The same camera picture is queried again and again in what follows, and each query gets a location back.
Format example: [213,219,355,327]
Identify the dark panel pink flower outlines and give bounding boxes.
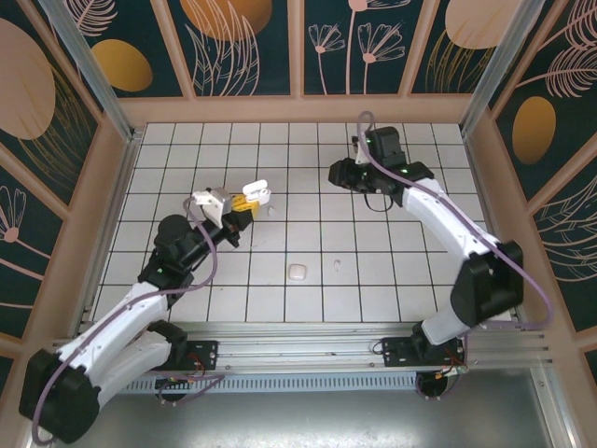
[302,0,410,97]

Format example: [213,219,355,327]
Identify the dark panel beige circle grass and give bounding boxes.
[410,0,514,94]

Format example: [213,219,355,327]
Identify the dark panel single flower outline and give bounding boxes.
[0,156,64,337]

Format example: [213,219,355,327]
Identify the dark panel orange circle leaves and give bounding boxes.
[166,0,293,98]

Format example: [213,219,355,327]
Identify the dark panel feather golden oval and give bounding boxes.
[489,0,597,202]

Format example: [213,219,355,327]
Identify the dark panel large beige disc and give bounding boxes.
[0,0,102,206]

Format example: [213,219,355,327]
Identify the grey sheet metal base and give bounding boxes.
[27,368,577,448]

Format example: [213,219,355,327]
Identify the dark panel pink leaf outlines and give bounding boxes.
[531,175,597,333]

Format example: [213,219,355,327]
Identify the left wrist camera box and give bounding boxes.
[191,186,234,230]

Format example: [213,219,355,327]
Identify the thin black cable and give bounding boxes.
[362,189,397,214]

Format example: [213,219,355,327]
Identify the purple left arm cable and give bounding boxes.
[31,195,221,444]

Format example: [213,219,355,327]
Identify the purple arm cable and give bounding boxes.
[355,110,556,333]
[31,195,221,444]

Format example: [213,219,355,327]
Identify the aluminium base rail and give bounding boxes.
[50,321,556,374]

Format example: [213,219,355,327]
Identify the short purple cable loop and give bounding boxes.
[156,374,226,407]

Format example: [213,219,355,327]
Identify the perforated metal cable tray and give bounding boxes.
[100,372,419,394]

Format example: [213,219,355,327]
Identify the aluminium corner post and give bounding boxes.
[35,0,144,144]
[459,0,540,139]

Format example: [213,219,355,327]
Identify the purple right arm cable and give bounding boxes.
[355,110,556,333]

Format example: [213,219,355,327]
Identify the red yellow white wires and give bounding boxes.
[436,358,467,379]

